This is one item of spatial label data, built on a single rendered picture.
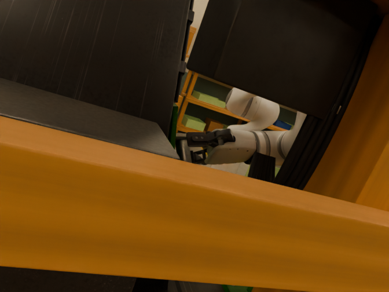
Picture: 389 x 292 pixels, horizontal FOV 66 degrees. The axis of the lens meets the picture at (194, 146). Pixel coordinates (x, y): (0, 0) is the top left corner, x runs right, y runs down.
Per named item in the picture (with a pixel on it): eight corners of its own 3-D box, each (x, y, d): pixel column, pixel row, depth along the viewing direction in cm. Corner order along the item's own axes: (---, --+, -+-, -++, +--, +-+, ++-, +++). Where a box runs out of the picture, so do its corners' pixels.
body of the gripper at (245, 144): (240, 143, 77) (199, 143, 74) (259, 123, 69) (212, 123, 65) (246, 171, 74) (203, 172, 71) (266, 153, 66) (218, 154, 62)
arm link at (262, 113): (221, 134, 141) (242, 86, 134) (258, 149, 142) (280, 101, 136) (223, 141, 129) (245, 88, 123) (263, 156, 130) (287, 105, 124)
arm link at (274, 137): (273, 164, 67) (253, 166, 76) (322, 163, 71) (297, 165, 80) (271, 127, 68) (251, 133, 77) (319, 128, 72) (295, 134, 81)
